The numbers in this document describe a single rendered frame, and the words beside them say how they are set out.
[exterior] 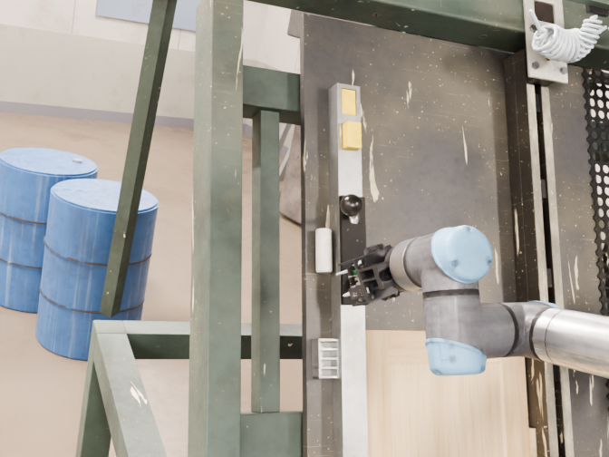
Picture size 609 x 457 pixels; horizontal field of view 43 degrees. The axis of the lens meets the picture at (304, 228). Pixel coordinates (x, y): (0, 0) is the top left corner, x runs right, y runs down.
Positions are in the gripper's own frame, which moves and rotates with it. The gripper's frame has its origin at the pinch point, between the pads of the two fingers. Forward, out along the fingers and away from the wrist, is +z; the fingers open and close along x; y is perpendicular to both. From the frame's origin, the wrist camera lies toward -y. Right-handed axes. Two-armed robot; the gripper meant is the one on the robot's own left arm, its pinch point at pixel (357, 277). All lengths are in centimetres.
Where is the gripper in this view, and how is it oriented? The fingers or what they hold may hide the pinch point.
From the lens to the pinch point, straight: 133.0
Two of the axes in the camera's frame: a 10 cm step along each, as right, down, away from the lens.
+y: -8.6, 2.7, -4.4
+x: 3.2, 9.5, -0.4
